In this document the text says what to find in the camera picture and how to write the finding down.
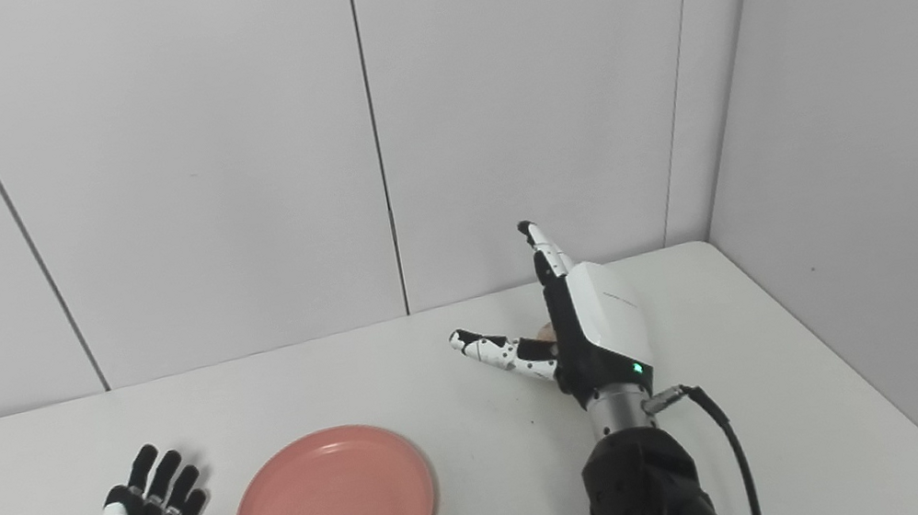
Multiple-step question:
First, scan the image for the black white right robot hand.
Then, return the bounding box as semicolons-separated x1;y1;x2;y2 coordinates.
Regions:
431;204;660;433

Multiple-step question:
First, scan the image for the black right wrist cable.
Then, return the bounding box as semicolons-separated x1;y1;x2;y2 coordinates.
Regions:
640;376;763;515

